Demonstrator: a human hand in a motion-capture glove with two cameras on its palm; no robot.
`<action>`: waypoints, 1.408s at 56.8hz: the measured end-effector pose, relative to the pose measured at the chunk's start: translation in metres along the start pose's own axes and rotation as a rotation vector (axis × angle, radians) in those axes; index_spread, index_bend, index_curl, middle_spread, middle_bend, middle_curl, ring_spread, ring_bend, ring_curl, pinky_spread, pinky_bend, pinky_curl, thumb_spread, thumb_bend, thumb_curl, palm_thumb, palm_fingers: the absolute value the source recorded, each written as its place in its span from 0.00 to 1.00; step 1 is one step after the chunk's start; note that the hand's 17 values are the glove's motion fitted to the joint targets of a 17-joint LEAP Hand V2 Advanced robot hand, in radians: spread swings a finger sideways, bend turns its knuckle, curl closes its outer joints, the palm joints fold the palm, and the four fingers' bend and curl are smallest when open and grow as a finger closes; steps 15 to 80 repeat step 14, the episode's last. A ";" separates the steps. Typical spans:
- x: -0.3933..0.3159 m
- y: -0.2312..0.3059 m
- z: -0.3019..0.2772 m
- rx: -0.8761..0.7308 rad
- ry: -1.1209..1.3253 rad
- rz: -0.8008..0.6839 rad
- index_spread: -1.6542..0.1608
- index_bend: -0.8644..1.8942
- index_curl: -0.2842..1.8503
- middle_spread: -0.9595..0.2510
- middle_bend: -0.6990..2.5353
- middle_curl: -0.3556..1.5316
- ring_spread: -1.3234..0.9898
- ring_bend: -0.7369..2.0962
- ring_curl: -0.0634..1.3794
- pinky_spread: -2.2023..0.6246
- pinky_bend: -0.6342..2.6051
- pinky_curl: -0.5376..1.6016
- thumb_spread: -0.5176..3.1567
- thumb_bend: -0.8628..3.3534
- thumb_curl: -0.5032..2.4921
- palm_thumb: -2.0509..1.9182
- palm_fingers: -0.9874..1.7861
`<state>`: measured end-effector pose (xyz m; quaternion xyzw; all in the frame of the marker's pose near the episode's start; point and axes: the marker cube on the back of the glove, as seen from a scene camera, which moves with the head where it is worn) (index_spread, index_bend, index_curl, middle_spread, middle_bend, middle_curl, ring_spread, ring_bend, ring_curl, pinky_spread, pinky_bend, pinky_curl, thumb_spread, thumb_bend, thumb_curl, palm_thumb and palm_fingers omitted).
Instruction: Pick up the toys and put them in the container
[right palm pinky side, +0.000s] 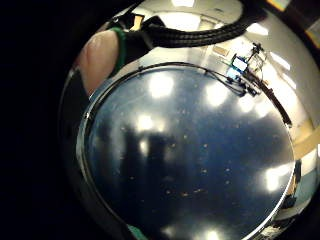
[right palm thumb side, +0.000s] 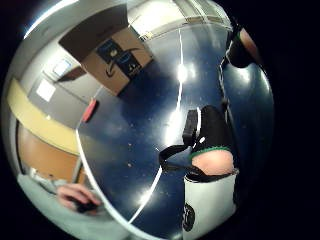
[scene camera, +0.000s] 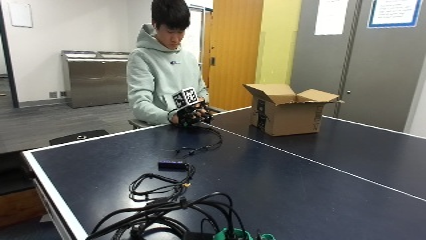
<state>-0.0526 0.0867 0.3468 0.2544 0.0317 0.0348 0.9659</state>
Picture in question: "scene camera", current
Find white marker cube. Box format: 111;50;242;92
172;86;200;110

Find grey chair seat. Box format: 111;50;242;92
127;118;155;130

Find the person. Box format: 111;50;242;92
125;0;210;127

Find small black hub device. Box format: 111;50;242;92
157;160;188;171

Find open cardboard box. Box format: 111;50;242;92
242;83;344;137

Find orange wooden door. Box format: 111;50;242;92
206;0;265;112

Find stainless steel waste bins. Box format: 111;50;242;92
60;49;132;109

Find black chair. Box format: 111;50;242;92
48;129;111;147

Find green plastic clamp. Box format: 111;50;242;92
212;227;256;240

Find white paper sheet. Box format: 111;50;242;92
313;0;352;37

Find grey metal door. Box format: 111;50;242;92
289;0;426;133

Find wooden cabinet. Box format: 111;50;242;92
0;187;48;229

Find blue framed notice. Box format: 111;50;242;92
366;0;425;29

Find thin black glove cable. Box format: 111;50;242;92
175;123;225;158

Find coiled black cable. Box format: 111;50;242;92
128;163;197;203

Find bundle of thick black cables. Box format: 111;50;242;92
85;191;248;240

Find dark door frame post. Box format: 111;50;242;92
0;0;21;110

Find white wall board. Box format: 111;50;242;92
7;0;35;29

